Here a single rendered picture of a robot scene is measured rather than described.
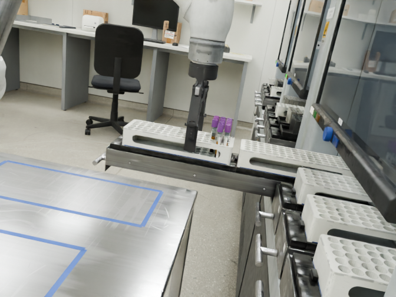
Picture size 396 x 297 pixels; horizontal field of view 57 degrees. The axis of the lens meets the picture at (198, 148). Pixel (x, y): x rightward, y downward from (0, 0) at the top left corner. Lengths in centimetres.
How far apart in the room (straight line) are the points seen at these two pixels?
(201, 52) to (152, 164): 31
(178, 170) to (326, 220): 43
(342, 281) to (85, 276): 34
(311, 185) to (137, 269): 43
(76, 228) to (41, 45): 465
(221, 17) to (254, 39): 354
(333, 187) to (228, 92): 374
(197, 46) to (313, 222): 49
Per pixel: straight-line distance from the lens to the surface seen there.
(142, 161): 97
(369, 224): 72
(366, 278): 56
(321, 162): 98
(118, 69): 338
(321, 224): 68
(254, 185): 95
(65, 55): 429
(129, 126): 100
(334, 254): 58
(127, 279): 52
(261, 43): 444
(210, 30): 90
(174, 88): 459
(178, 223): 65
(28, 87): 537
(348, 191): 84
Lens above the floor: 115
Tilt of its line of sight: 19 degrees down
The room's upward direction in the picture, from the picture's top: 9 degrees clockwise
